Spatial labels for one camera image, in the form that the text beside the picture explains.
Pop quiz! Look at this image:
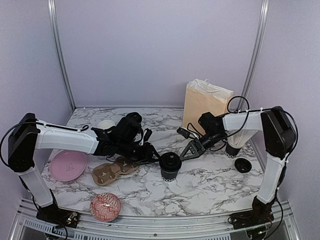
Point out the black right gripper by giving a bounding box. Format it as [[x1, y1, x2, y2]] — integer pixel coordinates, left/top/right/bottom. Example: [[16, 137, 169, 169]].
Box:
[[179, 131, 225, 162]]

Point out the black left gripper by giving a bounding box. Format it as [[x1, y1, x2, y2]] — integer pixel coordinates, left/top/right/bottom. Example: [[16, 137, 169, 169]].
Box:
[[117, 139, 162, 166]]

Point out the stack of black cup lids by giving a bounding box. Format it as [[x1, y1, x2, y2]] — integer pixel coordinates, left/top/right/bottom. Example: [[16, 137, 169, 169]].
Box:
[[234, 158, 252, 174]]

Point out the brown paper takeout bag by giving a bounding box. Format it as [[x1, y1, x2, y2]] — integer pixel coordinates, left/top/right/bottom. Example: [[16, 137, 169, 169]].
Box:
[[182, 78, 234, 134]]

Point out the stack of black paper cups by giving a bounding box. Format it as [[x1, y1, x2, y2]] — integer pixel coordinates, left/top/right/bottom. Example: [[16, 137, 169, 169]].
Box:
[[97, 119, 115, 130]]

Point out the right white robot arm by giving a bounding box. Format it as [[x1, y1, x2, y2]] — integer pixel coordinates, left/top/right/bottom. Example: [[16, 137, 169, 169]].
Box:
[[180, 106, 298, 224]]

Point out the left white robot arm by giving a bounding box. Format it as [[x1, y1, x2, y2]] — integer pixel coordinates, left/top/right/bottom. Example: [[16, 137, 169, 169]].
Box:
[[0, 112, 161, 223]]

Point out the black cup holding straws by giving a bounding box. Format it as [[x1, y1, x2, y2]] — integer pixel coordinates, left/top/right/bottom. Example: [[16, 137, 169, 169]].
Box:
[[224, 142, 242, 159]]

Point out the white wrapped straws bundle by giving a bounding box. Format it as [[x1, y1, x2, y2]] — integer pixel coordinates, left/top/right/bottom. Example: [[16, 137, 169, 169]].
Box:
[[227, 129, 257, 149]]

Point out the brown cardboard cup carrier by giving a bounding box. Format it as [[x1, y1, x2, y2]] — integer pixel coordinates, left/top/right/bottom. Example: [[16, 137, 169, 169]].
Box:
[[91, 156, 139, 187]]

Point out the red patterned bowl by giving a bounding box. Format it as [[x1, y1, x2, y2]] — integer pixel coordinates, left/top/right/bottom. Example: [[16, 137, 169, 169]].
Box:
[[89, 192, 122, 222]]

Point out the pink plastic plate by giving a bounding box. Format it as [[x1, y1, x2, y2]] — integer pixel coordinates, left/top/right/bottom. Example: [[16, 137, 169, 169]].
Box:
[[49, 150, 87, 182]]

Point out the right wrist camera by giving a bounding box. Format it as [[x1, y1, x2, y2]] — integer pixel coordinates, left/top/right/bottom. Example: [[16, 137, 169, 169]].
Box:
[[176, 127, 198, 140]]

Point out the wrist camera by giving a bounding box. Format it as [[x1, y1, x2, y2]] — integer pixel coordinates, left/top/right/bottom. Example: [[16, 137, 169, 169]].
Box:
[[138, 128, 153, 146], [176, 127, 198, 140]]

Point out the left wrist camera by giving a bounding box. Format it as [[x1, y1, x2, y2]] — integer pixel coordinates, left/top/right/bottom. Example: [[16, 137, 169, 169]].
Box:
[[138, 128, 153, 146]]

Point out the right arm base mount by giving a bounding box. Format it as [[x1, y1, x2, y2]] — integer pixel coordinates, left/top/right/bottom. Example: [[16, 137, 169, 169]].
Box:
[[227, 210, 274, 230]]

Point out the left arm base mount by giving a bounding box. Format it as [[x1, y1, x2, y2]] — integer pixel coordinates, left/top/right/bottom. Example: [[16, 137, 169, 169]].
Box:
[[36, 199, 80, 229]]

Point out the aluminium front frame rail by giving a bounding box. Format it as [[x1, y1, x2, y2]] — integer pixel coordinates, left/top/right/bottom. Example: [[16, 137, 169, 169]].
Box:
[[7, 198, 303, 240]]

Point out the right aluminium corner post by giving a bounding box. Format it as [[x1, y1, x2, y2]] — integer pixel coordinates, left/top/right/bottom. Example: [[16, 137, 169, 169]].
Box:
[[241, 0, 270, 98]]

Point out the aluminium corner post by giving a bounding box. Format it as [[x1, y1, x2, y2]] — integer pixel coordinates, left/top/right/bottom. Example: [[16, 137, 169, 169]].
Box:
[[241, 0, 270, 98], [47, 0, 76, 111]]

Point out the left aluminium corner post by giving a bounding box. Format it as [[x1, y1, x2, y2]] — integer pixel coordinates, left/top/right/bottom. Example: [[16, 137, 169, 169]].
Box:
[[47, 0, 76, 111]]

